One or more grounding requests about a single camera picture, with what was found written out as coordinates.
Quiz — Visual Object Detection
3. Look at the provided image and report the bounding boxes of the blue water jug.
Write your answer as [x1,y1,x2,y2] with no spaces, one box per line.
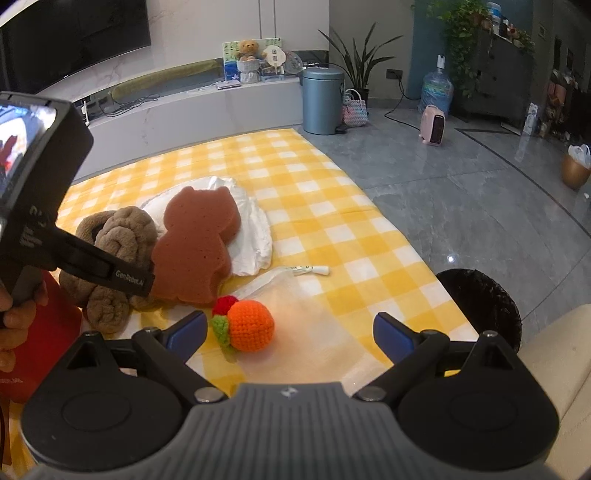
[417,54,454,116]

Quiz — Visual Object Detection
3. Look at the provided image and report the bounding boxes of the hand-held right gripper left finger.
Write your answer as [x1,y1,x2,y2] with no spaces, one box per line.
[67,310,229,404]

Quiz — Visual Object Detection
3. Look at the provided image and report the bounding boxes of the blue-grey trash can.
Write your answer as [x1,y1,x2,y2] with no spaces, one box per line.
[301,66,345,136]

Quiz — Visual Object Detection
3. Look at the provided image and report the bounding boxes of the red flat lid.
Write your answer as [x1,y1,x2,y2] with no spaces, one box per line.
[0,271,85,403]

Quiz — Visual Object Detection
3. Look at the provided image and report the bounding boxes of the black television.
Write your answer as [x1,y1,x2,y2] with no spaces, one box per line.
[0,0,153,95]

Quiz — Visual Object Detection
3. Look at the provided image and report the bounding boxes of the dark cabinet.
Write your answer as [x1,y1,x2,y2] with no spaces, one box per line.
[454,30,557,126]

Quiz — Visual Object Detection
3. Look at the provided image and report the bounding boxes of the white mesh drawstring bag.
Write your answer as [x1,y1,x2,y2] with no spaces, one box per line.
[238,264,386,374]

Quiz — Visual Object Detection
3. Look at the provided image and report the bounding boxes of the potted snake plant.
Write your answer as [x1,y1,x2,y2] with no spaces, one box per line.
[318,22,403,100]

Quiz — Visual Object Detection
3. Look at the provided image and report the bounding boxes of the taupe knotted towel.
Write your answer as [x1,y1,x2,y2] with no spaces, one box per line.
[59,207,160,334]

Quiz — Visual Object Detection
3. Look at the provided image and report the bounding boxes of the black console cables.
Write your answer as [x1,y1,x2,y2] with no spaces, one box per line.
[82,93,160,117]

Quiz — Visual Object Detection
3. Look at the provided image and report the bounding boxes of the white marble tv console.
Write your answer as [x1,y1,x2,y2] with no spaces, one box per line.
[37,74,305,183]

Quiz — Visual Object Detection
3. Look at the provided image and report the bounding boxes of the black power cable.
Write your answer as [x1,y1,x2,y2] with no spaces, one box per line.
[385,69,426,121]

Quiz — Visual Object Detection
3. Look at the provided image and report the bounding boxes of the pink space heater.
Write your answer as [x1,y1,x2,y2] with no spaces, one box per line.
[417,104,450,147]

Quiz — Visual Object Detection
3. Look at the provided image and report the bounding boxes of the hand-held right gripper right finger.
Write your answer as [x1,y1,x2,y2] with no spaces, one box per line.
[353,312,522,402]

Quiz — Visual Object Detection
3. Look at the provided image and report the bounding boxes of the white cloth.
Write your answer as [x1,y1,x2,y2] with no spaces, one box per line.
[142,175,274,278]

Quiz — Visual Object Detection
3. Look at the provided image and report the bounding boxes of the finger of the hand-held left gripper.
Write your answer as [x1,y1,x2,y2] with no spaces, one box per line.
[55,224,156,297]

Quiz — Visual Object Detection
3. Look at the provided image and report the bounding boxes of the person's left hand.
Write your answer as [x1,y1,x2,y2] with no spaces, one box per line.
[0,277,49,373]

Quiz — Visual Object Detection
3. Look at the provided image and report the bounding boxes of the long yellow-green cushion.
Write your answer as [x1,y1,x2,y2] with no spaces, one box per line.
[107,59,223,101]

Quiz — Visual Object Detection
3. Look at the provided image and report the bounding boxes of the black round bin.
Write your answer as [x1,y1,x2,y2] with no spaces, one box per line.
[435,269,523,354]

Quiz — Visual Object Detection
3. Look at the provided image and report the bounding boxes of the woven handbag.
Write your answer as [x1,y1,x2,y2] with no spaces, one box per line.
[342,89,369,128]

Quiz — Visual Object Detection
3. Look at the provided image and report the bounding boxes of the yellow checked mat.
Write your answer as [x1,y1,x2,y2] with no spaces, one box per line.
[0,128,481,480]

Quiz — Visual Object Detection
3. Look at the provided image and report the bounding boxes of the orange crochet fruit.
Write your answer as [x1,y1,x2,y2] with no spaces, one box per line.
[211,299,276,355]

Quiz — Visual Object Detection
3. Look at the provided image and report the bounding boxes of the white round sign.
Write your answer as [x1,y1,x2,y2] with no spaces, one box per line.
[264,45,286,75]

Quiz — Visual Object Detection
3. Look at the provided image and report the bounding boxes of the green hanging plant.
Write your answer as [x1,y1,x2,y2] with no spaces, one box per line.
[426,0,491,95]

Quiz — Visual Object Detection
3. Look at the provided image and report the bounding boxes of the painted picture board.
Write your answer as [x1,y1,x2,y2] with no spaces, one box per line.
[222,37,283,80]

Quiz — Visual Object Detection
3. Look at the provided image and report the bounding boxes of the gold pot with plastic bag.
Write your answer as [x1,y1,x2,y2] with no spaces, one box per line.
[560,144,591,191]

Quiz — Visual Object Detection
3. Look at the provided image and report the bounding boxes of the beige sofa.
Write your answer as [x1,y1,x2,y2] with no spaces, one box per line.
[516,304,591,480]

